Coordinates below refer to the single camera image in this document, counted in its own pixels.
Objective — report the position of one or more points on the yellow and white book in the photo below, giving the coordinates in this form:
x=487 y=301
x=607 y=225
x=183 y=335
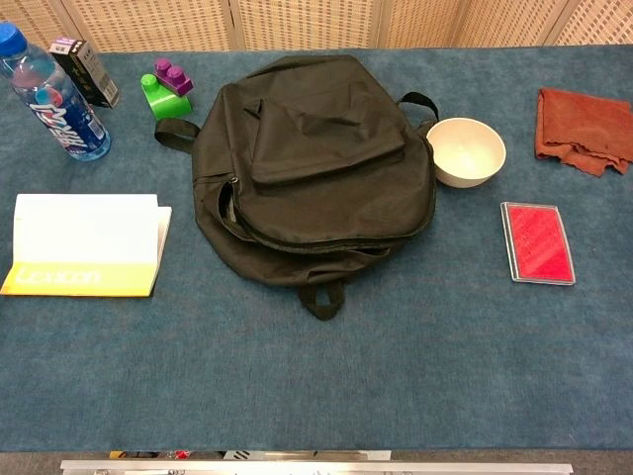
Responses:
x=84 y=232

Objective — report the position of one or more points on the clear case with red insert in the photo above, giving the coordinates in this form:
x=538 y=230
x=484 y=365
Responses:
x=539 y=245

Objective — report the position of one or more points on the aluminium profile rail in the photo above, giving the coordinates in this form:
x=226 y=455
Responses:
x=316 y=467

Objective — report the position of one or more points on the black carton with purple end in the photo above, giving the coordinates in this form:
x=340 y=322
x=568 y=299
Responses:
x=86 y=74

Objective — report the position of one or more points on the woven folding screen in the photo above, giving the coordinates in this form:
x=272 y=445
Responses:
x=306 y=22

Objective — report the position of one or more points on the blue plastic drink bottle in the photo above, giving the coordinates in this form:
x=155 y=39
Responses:
x=64 y=114

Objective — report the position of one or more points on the blue felt table cover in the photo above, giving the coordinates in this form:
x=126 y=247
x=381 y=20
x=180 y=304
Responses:
x=316 y=376

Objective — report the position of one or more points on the black backpack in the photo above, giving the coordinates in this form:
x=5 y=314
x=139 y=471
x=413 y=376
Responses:
x=321 y=198

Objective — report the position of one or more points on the rust brown cloth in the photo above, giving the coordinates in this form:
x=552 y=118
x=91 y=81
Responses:
x=583 y=128

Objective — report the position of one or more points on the purple toy block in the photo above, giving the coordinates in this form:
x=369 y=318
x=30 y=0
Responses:
x=175 y=76

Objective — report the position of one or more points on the green toy block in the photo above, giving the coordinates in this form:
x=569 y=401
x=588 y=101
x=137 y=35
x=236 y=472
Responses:
x=165 y=105

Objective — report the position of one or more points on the white bowl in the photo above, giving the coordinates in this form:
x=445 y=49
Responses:
x=465 y=153

